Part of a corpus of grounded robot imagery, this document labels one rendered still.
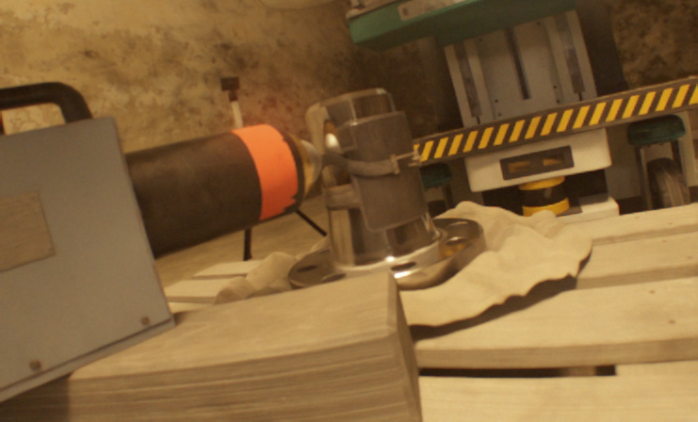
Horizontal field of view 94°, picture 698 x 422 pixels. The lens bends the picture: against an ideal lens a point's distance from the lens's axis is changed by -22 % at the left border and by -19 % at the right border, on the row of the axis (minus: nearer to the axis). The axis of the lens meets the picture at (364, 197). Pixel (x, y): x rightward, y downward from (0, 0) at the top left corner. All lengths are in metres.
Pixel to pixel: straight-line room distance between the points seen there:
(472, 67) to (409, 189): 0.63
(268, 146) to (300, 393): 0.23
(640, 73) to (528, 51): 4.28
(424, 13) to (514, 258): 0.60
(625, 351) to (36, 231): 0.43
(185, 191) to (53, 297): 0.13
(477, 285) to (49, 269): 0.36
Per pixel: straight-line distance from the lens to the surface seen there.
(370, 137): 0.45
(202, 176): 0.35
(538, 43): 1.09
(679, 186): 0.82
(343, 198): 0.47
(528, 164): 0.74
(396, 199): 0.46
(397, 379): 0.23
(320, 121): 0.47
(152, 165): 0.35
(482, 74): 1.05
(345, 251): 0.48
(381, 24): 0.91
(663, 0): 5.50
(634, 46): 5.34
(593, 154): 0.74
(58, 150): 0.32
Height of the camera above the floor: 0.32
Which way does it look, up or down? 6 degrees down
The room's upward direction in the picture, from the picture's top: 14 degrees counter-clockwise
